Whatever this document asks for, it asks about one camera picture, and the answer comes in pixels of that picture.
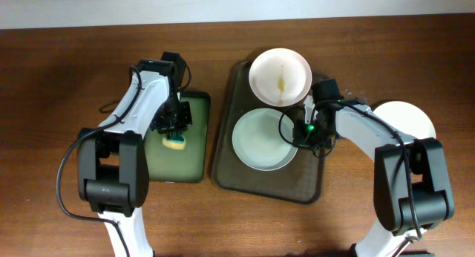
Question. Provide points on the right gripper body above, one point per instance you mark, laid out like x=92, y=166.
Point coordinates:
x=312, y=135

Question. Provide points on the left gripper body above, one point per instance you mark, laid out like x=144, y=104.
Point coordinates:
x=176, y=114

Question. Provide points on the green yellow sponge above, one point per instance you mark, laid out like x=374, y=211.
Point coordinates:
x=174, y=140

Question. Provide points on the white plate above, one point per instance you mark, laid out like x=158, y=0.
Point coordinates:
x=407, y=118

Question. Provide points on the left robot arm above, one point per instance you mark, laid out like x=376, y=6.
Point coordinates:
x=113, y=174

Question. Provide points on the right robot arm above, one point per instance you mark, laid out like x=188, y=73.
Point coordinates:
x=411, y=191

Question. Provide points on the green soapy water tray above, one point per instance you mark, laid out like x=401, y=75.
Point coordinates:
x=180, y=157

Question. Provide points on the dark brown serving tray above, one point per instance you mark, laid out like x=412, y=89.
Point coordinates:
x=300, y=181

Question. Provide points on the pink-rimmed dirty plate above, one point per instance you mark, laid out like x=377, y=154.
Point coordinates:
x=280, y=77

